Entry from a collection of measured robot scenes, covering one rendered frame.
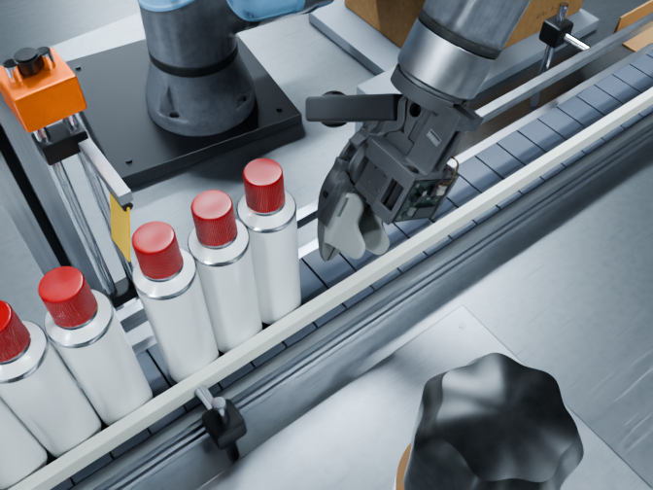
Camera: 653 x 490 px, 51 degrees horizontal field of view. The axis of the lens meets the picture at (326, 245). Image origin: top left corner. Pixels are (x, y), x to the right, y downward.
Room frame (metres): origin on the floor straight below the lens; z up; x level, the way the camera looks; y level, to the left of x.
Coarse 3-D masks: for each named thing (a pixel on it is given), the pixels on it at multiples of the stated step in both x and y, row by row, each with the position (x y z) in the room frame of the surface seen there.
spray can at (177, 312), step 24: (144, 240) 0.31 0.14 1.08; (168, 240) 0.31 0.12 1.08; (144, 264) 0.30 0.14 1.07; (168, 264) 0.31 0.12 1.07; (192, 264) 0.32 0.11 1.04; (144, 288) 0.30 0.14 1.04; (168, 288) 0.30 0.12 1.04; (192, 288) 0.31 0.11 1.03; (168, 312) 0.29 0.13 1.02; (192, 312) 0.30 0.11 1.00; (168, 336) 0.29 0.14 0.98; (192, 336) 0.30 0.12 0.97; (168, 360) 0.30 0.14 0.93; (192, 360) 0.29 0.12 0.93
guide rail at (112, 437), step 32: (640, 96) 0.68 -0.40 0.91; (608, 128) 0.63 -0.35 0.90; (544, 160) 0.57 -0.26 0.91; (512, 192) 0.53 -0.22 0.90; (448, 224) 0.47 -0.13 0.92; (384, 256) 0.43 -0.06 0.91; (352, 288) 0.39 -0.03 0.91; (288, 320) 0.35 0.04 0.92; (256, 352) 0.32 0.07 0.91; (192, 384) 0.28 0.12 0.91; (128, 416) 0.25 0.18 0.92; (160, 416) 0.26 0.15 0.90; (96, 448) 0.22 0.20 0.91; (32, 480) 0.19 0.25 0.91
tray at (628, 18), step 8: (640, 8) 0.95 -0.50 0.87; (648, 8) 0.97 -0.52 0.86; (624, 16) 0.93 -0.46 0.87; (632, 16) 0.94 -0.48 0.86; (640, 16) 0.96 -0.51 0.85; (624, 24) 0.93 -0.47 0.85; (648, 32) 0.94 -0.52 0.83; (632, 40) 0.92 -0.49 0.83; (640, 40) 0.92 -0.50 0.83; (648, 40) 0.92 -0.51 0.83; (632, 48) 0.90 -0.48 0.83; (640, 48) 0.90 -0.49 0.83
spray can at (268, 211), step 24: (264, 168) 0.39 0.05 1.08; (264, 192) 0.37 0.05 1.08; (288, 192) 0.40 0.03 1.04; (240, 216) 0.37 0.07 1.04; (264, 216) 0.37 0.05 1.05; (288, 216) 0.37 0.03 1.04; (264, 240) 0.36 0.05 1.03; (288, 240) 0.37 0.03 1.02; (264, 264) 0.36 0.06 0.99; (288, 264) 0.37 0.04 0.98; (264, 288) 0.36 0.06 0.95; (288, 288) 0.37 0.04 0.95; (264, 312) 0.36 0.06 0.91; (288, 312) 0.36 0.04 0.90
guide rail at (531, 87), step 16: (624, 32) 0.75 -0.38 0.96; (640, 32) 0.77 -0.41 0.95; (592, 48) 0.72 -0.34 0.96; (608, 48) 0.73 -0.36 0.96; (560, 64) 0.69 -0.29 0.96; (576, 64) 0.69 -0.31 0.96; (544, 80) 0.66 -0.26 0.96; (512, 96) 0.63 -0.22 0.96; (528, 96) 0.64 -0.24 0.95; (480, 112) 0.60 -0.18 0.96; (496, 112) 0.61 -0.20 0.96; (304, 208) 0.45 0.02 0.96; (304, 224) 0.44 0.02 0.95; (128, 304) 0.34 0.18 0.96; (128, 320) 0.32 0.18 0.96
